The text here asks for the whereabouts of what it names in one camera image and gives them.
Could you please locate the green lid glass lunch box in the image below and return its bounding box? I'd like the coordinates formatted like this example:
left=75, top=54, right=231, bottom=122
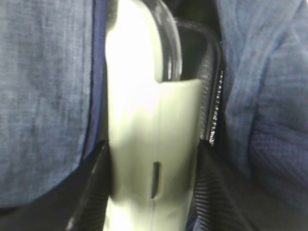
left=104, top=0, right=202, bottom=231

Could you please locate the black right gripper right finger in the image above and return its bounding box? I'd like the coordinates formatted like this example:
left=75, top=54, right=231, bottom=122
left=187, top=141, right=308, bottom=231

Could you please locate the navy blue insulated lunch bag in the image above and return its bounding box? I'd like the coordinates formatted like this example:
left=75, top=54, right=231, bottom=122
left=0, top=0, right=308, bottom=231

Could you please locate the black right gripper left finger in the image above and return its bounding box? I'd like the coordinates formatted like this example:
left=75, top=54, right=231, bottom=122
left=0, top=141, right=111, bottom=231

